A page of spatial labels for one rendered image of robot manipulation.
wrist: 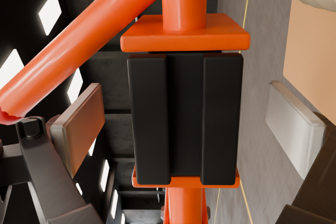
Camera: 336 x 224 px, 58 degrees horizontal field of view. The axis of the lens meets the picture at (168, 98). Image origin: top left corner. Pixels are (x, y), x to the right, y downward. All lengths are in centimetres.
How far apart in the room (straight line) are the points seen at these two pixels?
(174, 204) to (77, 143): 7
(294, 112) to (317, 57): 16
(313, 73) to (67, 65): 24
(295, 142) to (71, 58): 13
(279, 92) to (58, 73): 13
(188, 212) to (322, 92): 18
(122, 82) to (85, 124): 1127
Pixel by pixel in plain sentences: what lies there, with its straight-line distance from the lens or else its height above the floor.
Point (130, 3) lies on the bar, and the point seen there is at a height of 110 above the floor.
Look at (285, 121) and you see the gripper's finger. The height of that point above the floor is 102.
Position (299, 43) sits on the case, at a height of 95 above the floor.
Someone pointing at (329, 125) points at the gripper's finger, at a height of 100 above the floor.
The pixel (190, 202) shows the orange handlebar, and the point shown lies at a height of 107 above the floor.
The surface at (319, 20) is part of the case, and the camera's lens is 33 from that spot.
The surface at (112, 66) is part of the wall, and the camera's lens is 1104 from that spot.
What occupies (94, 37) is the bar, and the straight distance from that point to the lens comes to 18.
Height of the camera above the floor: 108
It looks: 3 degrees up
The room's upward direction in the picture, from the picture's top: 91 degrees counter-clockwise
